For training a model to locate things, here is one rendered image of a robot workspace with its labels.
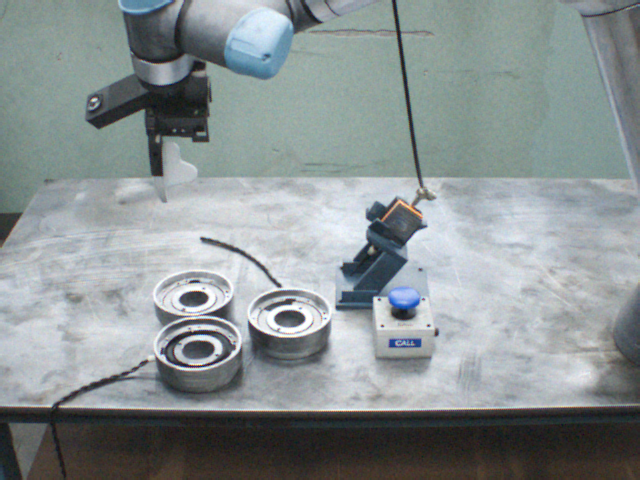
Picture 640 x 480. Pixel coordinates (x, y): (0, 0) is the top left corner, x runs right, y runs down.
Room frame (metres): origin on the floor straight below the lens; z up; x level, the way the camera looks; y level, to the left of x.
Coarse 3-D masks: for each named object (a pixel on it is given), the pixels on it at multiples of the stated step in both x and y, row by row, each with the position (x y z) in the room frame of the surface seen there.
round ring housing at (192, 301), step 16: (192, 272) 0.92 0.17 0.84; (208, 272) 0.92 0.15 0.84; (160, 288) 0.89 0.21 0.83; (192, 288) 0.90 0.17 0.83; (224, 288) 0.90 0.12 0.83; (160, 304) 0.86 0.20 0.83; (176, 304) 0.86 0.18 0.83; (192, 304) 0.89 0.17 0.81; (208, 304) 0.86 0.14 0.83; (224, 304) 0.84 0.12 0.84; (160, 320) 0.84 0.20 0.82
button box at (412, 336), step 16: (384, 304) 0.84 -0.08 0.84; (384, 320) 0.80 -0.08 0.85; (400, 320) 0.80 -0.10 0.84; (416, 320) 0.80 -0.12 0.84; (432, 320) 0.80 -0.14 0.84; (384, 336) 0.78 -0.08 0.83; (400, 336) 0.78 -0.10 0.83; (416, 336) 0.78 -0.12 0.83; (432, 336) 0.79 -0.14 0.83; (384, 352) 0.78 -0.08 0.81; (400, 352) 0.78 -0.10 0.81; (416, 352) 0.79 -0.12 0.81
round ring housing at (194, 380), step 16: (176, 320) 0.81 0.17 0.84; (192, 320) 0.81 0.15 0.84; (208, 320) 0.81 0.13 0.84; (224, 320) 0.81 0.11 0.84; (160, 336) 0.78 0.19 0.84; (192, 336) 0.79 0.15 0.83; (208, 336) 0.79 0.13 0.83; (240, 336) 0.78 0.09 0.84; (176, 352) 0.76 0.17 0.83; (192, 352) 0.78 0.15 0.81; (208, 352) 0.78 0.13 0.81; (240, 352) 0.76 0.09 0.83; (160, 368) 0.73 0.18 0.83; (176, 368) 0.72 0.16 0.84; (192, 368) 0.72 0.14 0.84; (208, 368) 0.72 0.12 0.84; (224, 368) 0.73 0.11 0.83; (176, 384) 0.72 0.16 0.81; (192, 384) 0.71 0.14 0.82; (208, 384) 0.72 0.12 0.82; (224, 384) 0.73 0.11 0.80
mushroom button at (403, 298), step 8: (400, 288) 0.83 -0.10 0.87; (408, 288) 0.83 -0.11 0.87; (392, 296) 0.81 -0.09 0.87; (400, 296) 0.81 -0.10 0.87; (408, 296) 0.81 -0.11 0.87; (416, 296) 0.81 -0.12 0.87; (392, 304) 0.81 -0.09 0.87; (400, 304) 0.80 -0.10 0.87; (408, 304) 0.80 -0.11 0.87; (416, 304) 0.81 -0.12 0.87; (400, 312) 0.82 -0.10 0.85
